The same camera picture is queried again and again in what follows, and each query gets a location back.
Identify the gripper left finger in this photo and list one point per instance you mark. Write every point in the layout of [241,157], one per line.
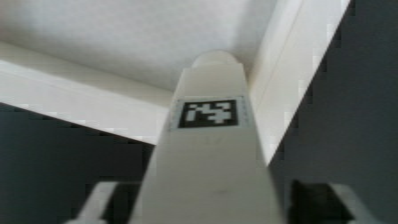
[110,204]

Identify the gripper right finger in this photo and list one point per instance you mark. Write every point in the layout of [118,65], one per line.
[326,204]

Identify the white desk top tray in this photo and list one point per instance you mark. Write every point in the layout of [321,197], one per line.
[140,37]

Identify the white L-shaped obstacle fence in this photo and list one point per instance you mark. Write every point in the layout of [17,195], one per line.
[120,106]

